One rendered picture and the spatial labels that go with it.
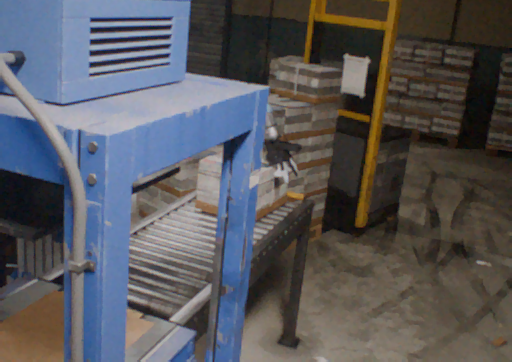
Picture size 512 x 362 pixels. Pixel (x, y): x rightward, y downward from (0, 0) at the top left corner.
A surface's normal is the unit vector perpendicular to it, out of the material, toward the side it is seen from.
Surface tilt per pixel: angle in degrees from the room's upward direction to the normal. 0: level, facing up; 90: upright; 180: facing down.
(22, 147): 90
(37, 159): 90
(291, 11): 90
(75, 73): 90
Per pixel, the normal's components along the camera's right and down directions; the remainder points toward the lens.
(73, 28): 0.92, 0.20
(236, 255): -0.37, 0.23
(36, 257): 0.22, 0.30
